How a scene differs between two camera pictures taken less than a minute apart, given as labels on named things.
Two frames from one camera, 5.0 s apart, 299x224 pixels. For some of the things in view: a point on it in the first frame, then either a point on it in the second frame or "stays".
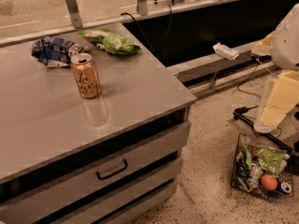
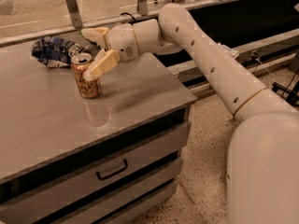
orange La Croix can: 86,75 stays
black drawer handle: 111,175 stays
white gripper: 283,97 → 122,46
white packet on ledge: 225,51 stays
